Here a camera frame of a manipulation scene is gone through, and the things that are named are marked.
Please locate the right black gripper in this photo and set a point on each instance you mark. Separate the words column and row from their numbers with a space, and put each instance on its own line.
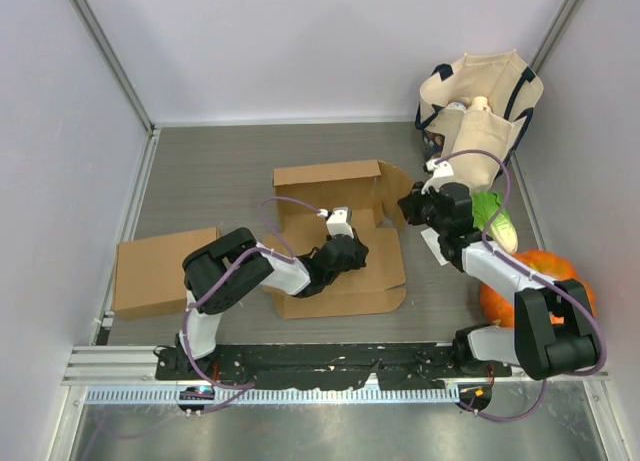
column 410, row 204

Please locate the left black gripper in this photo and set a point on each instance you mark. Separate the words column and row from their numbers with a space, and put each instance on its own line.
column 359, row 254

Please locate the brown cardboard sheet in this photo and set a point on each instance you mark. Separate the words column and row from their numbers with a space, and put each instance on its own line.
column 371, row 190

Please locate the brown cardboard box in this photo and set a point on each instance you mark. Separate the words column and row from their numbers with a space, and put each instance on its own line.
column 149, row 278

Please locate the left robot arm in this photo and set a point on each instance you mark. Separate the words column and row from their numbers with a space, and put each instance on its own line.
column 220, row 274

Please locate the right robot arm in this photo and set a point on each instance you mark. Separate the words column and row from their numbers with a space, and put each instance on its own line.
column 554, row 329

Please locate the clear plastic pouch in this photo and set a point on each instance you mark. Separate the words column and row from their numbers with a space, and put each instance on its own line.
column 430, row 237

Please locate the green lettuce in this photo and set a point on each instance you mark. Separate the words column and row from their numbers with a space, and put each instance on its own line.
column 487, row 210

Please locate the white bottle in bag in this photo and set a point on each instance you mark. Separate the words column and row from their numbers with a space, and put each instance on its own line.
column 460, row 108

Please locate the beige canvas tote bag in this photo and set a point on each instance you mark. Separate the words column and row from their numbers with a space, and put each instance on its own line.
column 470, row 143

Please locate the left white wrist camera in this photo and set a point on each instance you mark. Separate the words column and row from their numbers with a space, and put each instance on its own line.
column 337, row 221

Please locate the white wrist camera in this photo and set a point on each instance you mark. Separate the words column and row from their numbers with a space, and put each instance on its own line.
column 441, row 172
column 337, row 221

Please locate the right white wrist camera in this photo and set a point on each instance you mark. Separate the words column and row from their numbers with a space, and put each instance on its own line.
column 441, row 172

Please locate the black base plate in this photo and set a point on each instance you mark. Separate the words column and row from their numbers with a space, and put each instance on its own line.
column 338, row 367

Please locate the slotted cable duct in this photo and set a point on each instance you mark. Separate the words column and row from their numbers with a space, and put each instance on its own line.
column 184, row 395

